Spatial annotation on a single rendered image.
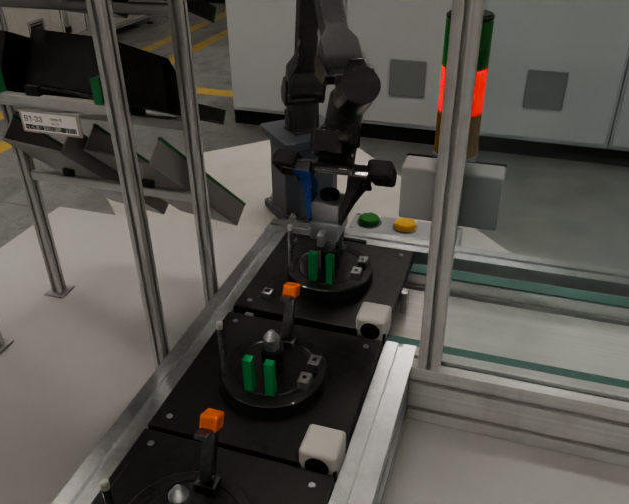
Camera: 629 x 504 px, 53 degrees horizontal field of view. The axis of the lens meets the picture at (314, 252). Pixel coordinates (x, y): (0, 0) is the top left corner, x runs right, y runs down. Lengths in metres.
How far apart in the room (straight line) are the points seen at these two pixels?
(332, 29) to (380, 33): 2.99
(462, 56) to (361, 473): 0.47
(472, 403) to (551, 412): 0.10
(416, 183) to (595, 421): 0.39
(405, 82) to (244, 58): 1.08
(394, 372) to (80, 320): 0.59
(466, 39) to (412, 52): 3.32
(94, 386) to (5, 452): 0.15
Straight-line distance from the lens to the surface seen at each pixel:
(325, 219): 0.96
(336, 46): 1.02
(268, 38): 4.27
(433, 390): 0.92
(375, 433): 0.82
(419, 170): 0.77
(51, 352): 1.16
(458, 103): 0.72
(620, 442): 0.95
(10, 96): 0.89
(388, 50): 4.04
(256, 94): 4.41
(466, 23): 0.70
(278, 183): 1.43
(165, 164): 0.97
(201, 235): 1.05
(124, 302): 1.23
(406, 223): 1.21
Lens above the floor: 1.55
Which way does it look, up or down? 32 degrees down
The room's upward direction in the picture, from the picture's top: 1 degrees counter-clockwise
